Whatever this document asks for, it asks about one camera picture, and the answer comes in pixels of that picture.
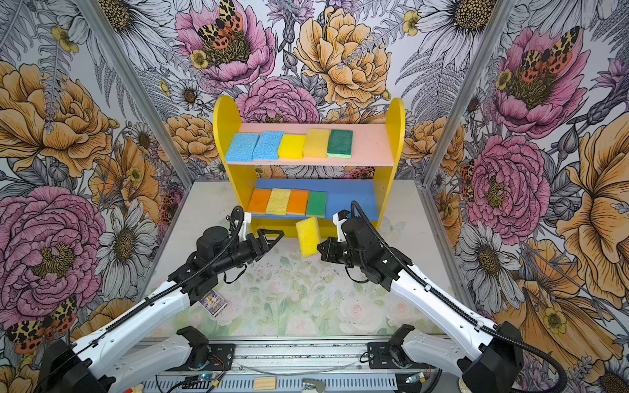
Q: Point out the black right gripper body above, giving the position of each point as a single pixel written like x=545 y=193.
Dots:
x=350 y=258

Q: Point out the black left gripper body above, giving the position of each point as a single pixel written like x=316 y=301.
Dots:
x=244 y=252

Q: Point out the small yellow sponge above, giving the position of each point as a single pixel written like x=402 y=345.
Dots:
x=308 y=236

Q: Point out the textured yellow sponge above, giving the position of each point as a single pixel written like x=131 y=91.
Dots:
x=278 y=202

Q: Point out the orange sponge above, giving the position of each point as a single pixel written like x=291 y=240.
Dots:
x=259 y=201

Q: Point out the yellow sponge green backing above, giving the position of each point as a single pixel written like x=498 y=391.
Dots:
x=316 y=205

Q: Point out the tan yellow sponge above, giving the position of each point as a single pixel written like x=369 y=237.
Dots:
x=297 y=203

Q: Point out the bright yellow sponge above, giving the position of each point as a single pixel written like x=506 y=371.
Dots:
x=292 y=147

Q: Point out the large blue sponge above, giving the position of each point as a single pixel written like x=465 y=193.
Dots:
x=242 y=147

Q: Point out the rounded yellow sponge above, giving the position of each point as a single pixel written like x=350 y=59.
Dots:
x=316 y=144

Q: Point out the dark green sponge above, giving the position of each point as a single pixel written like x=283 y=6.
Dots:
x=340 y=144

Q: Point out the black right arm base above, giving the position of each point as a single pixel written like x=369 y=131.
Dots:
x=382 y=355

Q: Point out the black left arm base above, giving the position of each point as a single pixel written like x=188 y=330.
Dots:
x=211 y=357

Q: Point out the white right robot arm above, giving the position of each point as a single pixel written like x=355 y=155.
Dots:
x=468 y=350

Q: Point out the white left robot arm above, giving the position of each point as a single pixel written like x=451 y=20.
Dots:
x=88 y=364

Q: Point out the yellow wooden shelf unit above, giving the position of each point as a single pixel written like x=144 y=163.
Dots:
x=374 y=145

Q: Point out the purple playing card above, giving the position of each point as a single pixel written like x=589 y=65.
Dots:
x=214 y=303

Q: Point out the small wooden block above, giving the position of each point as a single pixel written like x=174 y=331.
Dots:
x=265 y=384

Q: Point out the colourful toy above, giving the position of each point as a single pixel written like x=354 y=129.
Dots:
x=136 y=389

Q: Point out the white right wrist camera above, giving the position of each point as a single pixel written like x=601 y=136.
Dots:
x=339 y=219

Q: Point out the aluminium front rail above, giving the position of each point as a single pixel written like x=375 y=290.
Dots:
x=173 y=352

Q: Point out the aluminium corner post left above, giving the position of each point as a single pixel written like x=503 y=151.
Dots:
x=116 y=53

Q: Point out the aluminium corner post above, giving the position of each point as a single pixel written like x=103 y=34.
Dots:
x=116 y=53
x=490 y=40

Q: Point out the aluminium corner post right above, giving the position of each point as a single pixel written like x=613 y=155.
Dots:
x=490 y=40

